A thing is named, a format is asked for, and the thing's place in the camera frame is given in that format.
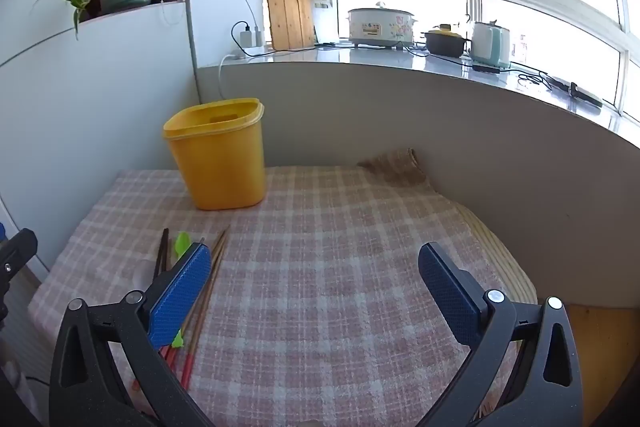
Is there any green plastic utensil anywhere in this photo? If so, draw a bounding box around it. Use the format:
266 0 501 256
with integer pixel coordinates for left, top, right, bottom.
171 231 193 349

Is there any white flowered rice cooker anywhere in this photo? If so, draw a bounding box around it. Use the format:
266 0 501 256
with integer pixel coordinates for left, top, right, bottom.
347 1 419 50

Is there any grey windowsill counter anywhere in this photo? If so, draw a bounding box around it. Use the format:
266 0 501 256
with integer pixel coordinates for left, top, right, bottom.
197 42 640 142

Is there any black cable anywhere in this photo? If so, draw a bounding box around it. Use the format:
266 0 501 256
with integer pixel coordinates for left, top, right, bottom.
405 44 553 90

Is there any pink plaid cloth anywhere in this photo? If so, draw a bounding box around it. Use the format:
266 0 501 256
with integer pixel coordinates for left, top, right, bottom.
27 148 526 427

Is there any white and teal kettle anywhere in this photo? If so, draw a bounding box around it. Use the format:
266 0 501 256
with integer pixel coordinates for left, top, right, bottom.
469 21 513 68

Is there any dark knife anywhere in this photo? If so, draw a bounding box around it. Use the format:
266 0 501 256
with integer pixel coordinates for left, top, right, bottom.
547 74 604 108

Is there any yellow plastic container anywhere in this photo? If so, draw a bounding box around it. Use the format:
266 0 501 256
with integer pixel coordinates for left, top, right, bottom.
162 98 267 211

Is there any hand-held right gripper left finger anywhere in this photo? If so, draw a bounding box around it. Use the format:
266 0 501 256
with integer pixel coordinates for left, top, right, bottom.
48 243 216 427

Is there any dark cooking pot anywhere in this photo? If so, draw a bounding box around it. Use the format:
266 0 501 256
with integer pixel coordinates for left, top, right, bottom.
423 23 472 58

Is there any thick white cable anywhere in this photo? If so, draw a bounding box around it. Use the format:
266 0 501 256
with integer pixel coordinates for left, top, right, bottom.
217 48 251 102

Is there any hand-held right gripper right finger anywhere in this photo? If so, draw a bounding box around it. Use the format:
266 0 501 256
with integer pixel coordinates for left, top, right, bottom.
415 242 586 427

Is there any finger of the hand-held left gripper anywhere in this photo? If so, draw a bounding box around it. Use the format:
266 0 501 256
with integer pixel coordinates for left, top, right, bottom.
0 229 39 293

